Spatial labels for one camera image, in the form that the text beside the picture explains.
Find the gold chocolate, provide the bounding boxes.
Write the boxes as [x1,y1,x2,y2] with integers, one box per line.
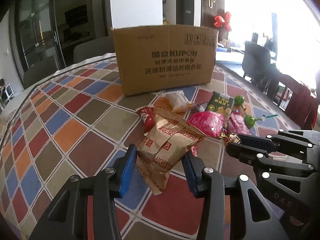
[220,133,241,146]

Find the magenta snack bag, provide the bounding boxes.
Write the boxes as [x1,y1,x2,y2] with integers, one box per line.
[188,111,225,138]

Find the tan fortune biscuit packet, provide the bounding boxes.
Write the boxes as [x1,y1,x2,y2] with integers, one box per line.
[136,107,206,195]

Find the green lollipop candy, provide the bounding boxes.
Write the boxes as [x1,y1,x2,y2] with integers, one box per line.
[244,114,278,129]

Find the pink red snack packet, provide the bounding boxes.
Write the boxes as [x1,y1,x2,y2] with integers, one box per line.
[227,112,251,135]

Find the green wrapped candy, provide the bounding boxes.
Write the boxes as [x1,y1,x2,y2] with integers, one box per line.
[234,95,245,106]

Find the wooden chair with red cloth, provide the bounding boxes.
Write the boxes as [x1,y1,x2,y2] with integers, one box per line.
[267,74,319,130]

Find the dark green cracker packet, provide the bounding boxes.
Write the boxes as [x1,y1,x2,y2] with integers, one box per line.
[206,92,234,121]

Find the dark grey dining chair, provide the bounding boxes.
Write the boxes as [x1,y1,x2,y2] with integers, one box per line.
[242,41,271,80]

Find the clear bread packet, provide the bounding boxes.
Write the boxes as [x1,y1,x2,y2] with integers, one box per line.
[162,90,195,113]

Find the red white candy packet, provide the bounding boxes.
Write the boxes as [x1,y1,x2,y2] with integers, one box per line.
[136,106,155,133]

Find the red bow decoration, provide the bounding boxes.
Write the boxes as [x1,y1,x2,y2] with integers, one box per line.
[214,11,231,31]

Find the brown cardboard box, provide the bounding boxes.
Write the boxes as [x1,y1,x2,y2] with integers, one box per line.
[112,24,219,96]

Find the grey chair behind table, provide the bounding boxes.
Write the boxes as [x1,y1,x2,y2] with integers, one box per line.
[73,36,115,63]

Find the black glass sliding door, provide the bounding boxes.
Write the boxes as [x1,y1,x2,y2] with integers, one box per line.
[13,0,66,72]

